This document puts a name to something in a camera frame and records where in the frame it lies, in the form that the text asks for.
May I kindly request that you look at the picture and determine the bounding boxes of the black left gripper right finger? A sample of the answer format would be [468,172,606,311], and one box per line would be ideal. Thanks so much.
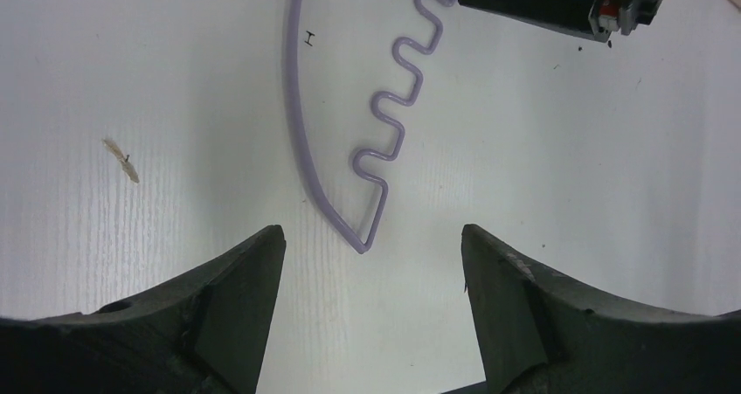
[461,224,740,393]

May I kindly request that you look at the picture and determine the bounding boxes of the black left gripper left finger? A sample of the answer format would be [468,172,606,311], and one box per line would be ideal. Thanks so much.
[1,225,286,393]

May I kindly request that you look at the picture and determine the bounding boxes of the purple plastic hanger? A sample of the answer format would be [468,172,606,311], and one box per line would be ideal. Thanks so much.
[282,0,457,254]

